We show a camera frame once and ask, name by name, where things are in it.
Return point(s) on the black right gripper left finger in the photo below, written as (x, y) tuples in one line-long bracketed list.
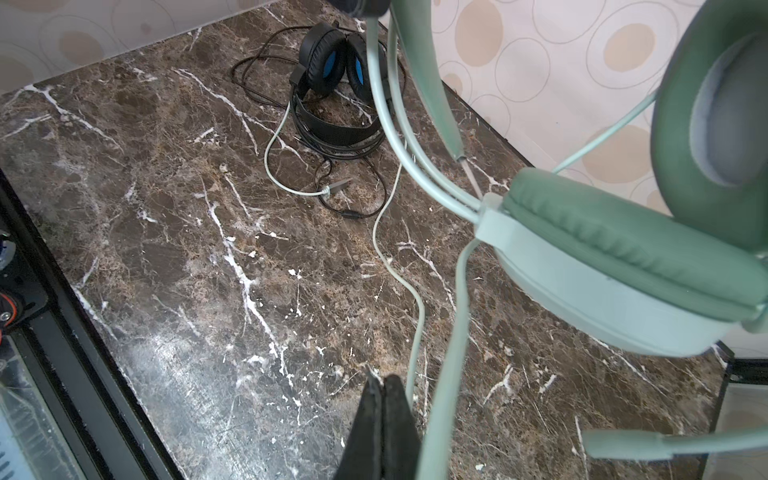
[(362, 457)]

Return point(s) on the mint green headphones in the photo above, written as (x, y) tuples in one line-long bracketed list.
[(650, 283)]

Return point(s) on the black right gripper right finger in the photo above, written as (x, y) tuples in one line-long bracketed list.
[(401, 442)]

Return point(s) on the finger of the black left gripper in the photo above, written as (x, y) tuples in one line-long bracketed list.
[(362, 8)]

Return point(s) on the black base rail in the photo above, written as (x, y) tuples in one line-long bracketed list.
[(66, 410)]

